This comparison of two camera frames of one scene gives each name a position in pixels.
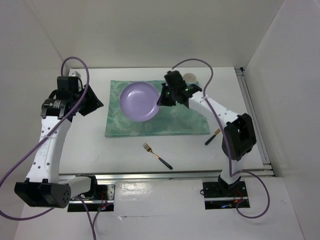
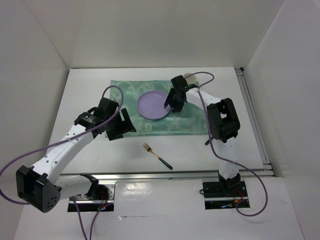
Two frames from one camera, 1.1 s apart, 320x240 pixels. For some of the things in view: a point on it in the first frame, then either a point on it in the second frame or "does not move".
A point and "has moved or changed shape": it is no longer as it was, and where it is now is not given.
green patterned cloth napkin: [170, 120] → [161, 86]
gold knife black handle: [217, 131] does not move
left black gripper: [94, 102] → [127, 126]
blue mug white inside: [190, 78] does not move
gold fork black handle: [149, 149] does not move
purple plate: [138, 100] has moved or changed shape
